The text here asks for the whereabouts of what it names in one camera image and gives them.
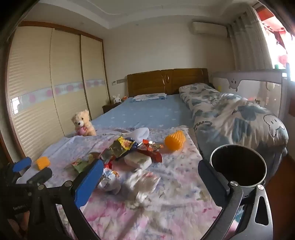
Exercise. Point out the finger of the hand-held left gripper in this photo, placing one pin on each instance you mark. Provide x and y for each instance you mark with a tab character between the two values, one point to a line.
41	175
22	164

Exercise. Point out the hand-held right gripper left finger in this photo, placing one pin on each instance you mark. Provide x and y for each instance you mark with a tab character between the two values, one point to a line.
88	182

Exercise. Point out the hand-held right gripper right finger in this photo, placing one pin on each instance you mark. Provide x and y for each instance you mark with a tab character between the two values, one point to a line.
210	182

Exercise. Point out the white colourful wrapper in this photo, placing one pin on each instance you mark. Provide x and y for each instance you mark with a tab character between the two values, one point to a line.
110	178

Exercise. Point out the white bin with black inside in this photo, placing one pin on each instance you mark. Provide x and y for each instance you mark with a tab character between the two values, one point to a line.
237	166

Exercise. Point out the white packet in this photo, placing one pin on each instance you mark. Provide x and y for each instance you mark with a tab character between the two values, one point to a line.
138	161

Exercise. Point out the orange spiky toy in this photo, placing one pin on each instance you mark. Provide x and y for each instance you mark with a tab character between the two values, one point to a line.
174	142

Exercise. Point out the red snack wrapper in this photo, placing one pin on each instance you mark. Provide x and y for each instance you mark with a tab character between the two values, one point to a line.
152	150

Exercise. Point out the small orange knitted block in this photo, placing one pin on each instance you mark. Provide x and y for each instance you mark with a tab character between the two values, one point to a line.
43	163

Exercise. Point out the pink floral blanket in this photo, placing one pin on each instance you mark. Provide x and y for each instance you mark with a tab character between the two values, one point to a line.
166	200

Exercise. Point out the beige teddy bear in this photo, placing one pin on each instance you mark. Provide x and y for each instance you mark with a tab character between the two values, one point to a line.
81	122

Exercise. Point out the blue patterned white quilt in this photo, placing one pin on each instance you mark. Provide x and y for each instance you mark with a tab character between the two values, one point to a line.
230	115

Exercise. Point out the dark wooden nightstand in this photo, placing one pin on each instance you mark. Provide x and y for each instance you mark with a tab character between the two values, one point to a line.
110	107

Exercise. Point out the white bunny toy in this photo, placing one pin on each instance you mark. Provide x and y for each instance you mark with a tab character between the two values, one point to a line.
116	99

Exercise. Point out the blue dotted bed sheet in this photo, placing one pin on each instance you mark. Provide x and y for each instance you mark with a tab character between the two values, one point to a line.
143	113

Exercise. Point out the cream sliding door wardrobe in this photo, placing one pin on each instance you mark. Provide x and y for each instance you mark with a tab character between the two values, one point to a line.
34	69

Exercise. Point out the blue and white pillow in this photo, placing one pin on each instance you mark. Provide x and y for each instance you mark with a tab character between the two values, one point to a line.
149	97

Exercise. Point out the wooden bed headboard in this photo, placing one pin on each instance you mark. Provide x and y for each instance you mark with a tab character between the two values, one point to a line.
149	83

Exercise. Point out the grey dotted curtain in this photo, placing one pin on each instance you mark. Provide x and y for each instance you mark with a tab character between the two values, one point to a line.
251	41

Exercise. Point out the white air conditioner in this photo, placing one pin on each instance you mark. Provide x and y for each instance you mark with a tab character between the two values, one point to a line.
208	28

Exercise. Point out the red hanging cloth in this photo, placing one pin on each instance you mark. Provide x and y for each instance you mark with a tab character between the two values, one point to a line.
276	30

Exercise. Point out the grey wall panel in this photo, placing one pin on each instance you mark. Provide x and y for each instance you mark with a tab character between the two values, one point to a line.
121	81

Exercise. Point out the grey mesh bed guard rail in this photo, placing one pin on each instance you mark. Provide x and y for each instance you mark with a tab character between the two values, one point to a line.
249	80

